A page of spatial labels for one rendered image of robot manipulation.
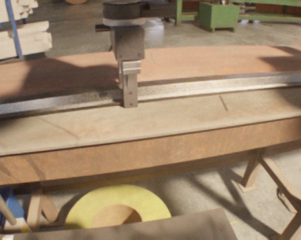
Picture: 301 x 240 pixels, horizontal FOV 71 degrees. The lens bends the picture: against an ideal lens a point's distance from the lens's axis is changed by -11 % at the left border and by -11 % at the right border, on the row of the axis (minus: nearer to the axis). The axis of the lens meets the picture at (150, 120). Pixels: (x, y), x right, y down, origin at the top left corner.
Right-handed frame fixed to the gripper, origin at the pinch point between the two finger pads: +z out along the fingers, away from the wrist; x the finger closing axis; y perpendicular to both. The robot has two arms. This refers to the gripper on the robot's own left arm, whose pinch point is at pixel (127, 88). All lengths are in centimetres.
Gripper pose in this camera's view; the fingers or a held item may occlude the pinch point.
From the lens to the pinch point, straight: 48.3
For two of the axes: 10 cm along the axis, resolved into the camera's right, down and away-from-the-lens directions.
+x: 2.2, 5.5, -8.1
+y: -9.7, 1.2, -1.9
